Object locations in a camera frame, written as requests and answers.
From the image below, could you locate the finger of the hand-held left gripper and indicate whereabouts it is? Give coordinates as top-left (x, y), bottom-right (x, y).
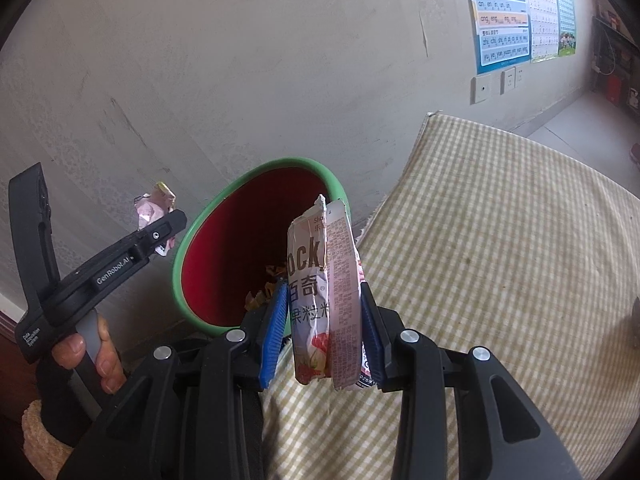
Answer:
top-left (132, 209), bottom-right (188, 258)

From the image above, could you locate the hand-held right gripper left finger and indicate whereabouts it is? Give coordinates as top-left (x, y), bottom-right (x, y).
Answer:
top-left (57, 287), bottom-right (293, 480)

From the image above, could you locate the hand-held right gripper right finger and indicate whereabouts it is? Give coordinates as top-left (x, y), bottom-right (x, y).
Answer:
top-left (359, 282), bottom-right (583, 480)

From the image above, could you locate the small pink wrapper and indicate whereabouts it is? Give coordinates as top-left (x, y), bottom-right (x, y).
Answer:
top-left (132, 182), bottom-right (178, 256)

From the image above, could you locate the red bin with green rim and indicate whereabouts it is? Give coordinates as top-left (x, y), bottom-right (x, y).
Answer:
top-left (171, 157), bottom-right (353, 338)

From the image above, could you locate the white pink snack packet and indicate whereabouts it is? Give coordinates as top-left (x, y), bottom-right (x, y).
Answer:
top-left (286, 194), bottom-right (368, 392)

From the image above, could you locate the person's left forearm black sleeve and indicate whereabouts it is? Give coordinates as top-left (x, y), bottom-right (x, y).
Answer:
top-left (37, 360), bottom-right (108, 448)

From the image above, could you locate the person's left hand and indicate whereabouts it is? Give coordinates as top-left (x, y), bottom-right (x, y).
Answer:
top-left (50, 312), bottom-right (127, 395)

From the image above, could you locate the heap of discarded wrappers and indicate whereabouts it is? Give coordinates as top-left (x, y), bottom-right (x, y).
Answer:
top-left (244, 262), bottom-right (290, 312)

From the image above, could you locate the beige woven mat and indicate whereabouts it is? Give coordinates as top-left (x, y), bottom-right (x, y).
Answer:
top-left (22, 400), bottom-right (76, 480)

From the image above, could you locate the blue letter chart poster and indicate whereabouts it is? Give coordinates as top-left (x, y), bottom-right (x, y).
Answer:
top-left (461, 0), bottom-right (531, 76)

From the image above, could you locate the white table chart poster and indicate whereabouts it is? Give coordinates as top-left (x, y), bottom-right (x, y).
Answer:
top-left (520, 0), bottom-right (561, 63)

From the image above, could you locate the dark shelf unit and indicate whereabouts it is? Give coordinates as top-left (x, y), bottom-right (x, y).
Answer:
top-left (590, 2), bottom-right (640, 111)

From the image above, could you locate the green bordered chart poster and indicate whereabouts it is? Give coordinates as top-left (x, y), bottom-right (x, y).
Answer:
top-left (550, 0), bottom-right (577, 57)

